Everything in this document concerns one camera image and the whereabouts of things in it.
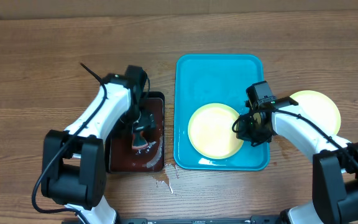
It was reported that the yellow-green plate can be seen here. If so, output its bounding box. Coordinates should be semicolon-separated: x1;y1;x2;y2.
188;103;244;159
290;90;341;134

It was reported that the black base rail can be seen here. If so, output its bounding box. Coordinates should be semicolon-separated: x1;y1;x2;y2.
61;214;291;224

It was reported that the teal plastic serving tray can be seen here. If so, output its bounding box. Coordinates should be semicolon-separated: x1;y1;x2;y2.
173;54;270;171

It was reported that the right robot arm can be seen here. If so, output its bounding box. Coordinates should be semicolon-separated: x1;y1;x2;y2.
232;81;358;223

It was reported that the yellow-green plate top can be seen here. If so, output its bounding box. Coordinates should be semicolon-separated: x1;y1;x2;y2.
188;103;244;159

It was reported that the green orange sponge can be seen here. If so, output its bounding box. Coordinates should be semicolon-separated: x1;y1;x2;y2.
132;131;149;150

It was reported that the black water basin tray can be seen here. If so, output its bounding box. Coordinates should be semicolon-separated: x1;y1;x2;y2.
104;91;165;173

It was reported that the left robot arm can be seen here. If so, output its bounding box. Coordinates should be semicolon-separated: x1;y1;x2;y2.
34;65;164;223

